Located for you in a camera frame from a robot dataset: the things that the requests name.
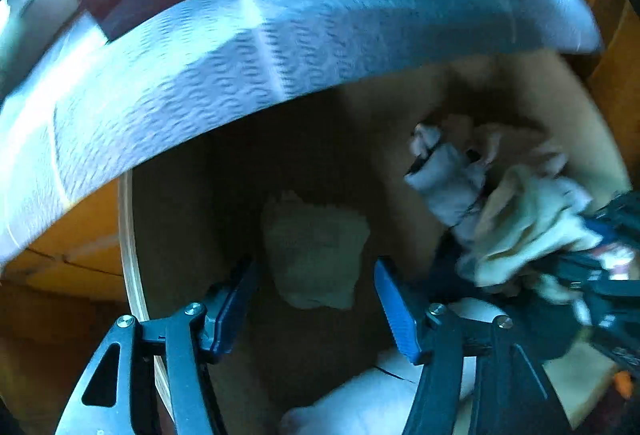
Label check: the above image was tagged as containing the blue plaid seat cushion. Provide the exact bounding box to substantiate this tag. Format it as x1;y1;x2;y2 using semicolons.
1;0;602;261

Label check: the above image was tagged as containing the cream yellow sock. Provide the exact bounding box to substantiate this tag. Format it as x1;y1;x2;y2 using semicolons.
457;164;603;292

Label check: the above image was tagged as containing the grey sock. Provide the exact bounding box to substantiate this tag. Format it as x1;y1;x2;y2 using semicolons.
405;123;486;249

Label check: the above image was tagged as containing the grey-green knitted sock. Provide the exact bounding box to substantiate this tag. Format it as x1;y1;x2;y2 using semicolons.
262;195;370;311

